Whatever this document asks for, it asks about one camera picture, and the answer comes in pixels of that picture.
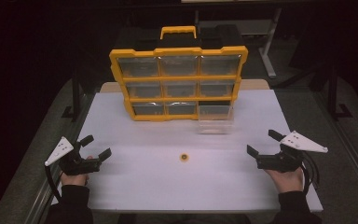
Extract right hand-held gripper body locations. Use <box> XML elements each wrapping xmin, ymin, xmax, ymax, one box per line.
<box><xmin>255</xmin><ymin>130</ymin><xmax>329</xmax><ymax>175</ymax></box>

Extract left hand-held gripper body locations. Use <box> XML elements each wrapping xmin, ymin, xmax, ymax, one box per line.
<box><xmin>44</xmin><ymin>135</ymin><xmax>103</xmax><ymax>176</ymax></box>

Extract clear plastic drawer bin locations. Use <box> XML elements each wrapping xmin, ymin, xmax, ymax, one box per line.
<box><xmin>197</xmin><ymin>105</ymin><xmax>235</xmax><ymax>135</ymax></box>

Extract yellow black organizer cabinet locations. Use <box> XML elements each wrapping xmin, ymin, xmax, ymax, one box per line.
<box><xmin>108</xmin><ymin>25</ymin><xmax>249</xmax><ymax>122</ymax></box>

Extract person's left hand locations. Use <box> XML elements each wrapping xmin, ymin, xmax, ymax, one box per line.
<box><xmin>60</xmin><ymin>172</ymin><xmax>90</xmax><ymax>187</ymax></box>

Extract person's right hand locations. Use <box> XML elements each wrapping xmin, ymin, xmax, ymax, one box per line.
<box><xmin>264</xmin><ymin>166</ymin><xmax>306</xmax><ymax>195</ymax></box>

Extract black metal stand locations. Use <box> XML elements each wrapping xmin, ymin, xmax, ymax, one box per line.
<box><xmin>61</xmin><ymin>69</ymin><xmax>86</xmax><ymax>122</ymax></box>
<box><xmin>310</xmin><ymin>63</ymin><xmax>354</xmax><ymax>121</ymax></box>

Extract grid of clear drawers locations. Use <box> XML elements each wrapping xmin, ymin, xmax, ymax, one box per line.
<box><xmin>117</xmin><ymin>55</ymin><xmax>242</xmax><ymax>116</ymax></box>

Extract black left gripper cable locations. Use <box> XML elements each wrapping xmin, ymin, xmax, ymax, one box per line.
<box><xmin>44</xmin><ymin>164</ymin><xmax>62</xmax><ymax>204</ymax></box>

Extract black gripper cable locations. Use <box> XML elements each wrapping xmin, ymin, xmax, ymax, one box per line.
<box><xmin>298</xmin><ymin>151</ymin><xmax>322</xmax><ymax>196</ymax></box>
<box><xmin>44</xmin><ymin>164</ymin><xmax>62</xmax><ymax>204</ymax></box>

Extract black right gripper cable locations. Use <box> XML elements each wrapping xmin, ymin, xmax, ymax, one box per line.
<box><xmin>298</xmin><ymin>151</ymin><xmax>322</xmax><ymax>196</ymax></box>

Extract white desk frame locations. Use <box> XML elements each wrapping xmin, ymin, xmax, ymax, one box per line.
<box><xmin>194</xmin><ymin>7</ymin><xmax>282</xmax><ymax>79</ymax></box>

